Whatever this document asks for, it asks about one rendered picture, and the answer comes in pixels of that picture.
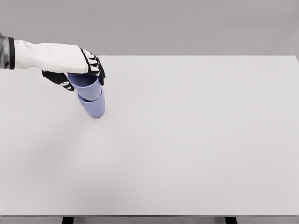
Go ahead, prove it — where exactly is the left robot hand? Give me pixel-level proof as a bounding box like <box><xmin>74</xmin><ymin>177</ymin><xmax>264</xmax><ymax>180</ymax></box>
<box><xmin>35</xmin><ymin>42</ymin><xmax>106</xmax><ymax>92</ymax></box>

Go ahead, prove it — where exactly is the periwinkle blue plastic cup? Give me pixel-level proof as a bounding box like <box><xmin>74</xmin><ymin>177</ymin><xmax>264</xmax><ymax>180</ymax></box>
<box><xmin>67</xmin><ymin>73</ymin><xmax>104</xmax><ymax>102</ymax></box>
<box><xmin>77</xmin><ymin>90</ymin><xmax>106</xmax><ymax>119</ymax></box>

